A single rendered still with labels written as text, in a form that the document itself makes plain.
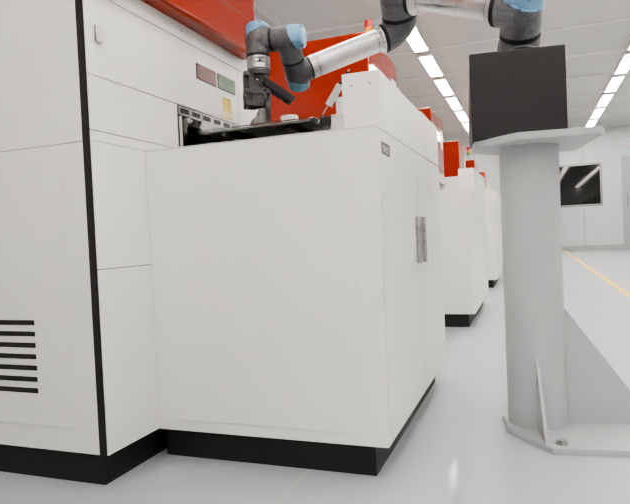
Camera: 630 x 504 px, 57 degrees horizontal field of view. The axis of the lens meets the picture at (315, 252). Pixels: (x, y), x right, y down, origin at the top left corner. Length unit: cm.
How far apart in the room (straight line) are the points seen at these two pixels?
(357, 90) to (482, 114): 42
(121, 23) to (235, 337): 84
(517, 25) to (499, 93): 22
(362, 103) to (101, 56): 63
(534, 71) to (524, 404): 91
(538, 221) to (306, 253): 66
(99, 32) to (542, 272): 128
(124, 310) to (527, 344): 107
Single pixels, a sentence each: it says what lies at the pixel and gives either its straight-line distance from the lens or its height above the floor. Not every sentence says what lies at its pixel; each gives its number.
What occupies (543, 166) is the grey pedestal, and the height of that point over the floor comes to 74.
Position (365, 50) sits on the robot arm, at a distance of 206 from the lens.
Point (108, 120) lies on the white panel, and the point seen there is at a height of 88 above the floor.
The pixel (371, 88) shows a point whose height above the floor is 92.
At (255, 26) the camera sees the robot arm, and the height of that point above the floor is 124.
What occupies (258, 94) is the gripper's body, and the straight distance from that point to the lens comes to 192.
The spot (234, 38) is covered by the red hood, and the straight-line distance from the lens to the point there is 206.
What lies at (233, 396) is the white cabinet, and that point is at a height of 18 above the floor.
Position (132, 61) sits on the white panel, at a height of 105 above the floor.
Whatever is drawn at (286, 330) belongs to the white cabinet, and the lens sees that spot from 142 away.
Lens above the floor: 57
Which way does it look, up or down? 1 degrees down
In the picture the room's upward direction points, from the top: 3 degrees counter-clockwise
